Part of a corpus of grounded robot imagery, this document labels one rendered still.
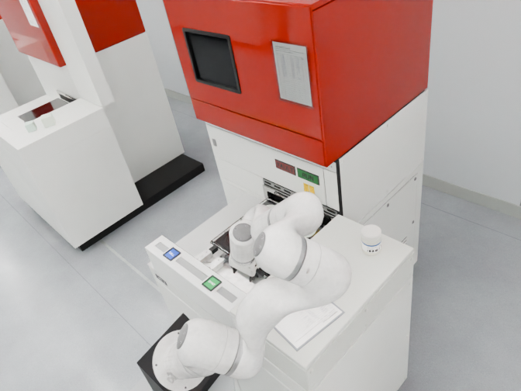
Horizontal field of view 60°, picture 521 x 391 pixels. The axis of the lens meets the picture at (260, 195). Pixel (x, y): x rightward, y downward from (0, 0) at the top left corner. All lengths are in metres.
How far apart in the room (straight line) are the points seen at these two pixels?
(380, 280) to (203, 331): 0.71
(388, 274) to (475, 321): 1.20
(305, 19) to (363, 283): 0.89
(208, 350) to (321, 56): 0.95
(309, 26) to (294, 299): 0.85
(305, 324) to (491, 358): 1.36
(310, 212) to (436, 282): 2.01
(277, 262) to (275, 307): 0.15
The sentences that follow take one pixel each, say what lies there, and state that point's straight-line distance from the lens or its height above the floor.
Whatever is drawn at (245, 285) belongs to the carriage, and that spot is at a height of 0.88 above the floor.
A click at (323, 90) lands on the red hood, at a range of 1.57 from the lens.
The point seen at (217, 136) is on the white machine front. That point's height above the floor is 1.12.
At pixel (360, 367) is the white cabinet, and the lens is 1.83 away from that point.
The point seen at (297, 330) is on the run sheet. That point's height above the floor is 0.97.
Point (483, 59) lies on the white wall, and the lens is 3.01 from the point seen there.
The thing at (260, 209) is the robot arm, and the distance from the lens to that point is 1.29.
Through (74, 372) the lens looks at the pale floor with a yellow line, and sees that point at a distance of 3.02.
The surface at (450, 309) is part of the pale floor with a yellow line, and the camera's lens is 2.82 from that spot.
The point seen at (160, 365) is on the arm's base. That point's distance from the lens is 1.56.
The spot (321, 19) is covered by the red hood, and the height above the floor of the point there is 1.76.
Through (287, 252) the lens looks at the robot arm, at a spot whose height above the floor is 1.57.
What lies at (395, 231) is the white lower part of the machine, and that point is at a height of 0.52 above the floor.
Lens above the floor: 2.20
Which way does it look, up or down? 37 degrees down
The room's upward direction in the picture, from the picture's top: 12 degrees counter-clockwise
